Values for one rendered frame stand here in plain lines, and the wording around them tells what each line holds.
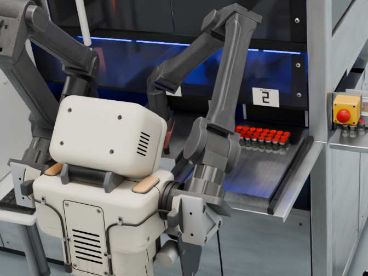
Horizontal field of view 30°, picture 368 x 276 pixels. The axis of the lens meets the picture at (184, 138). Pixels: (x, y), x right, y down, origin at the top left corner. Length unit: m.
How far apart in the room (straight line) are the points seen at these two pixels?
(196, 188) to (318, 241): 1.08
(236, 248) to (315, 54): 0.87
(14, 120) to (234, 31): 1.03
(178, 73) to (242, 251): 0.88
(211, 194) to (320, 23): 0.78
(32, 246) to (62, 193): 1.34
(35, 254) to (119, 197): 1.45
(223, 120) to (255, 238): 1.07
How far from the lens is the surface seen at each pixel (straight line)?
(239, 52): 1.60
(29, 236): 2.77
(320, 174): 2.27
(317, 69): 2.09
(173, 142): 2.26
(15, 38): 1.39
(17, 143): 2.44
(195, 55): 1.86
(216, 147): 1.46
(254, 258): 2.59
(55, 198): 1.49
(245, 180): 2.03
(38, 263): 2.85
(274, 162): 2.11
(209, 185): 1.42
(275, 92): 2.16
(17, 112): 2.42
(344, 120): 2.10
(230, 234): 2.56
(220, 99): 1.53
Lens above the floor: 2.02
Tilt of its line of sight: 30 degrees down
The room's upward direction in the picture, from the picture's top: 7 degrees counter-clockwise
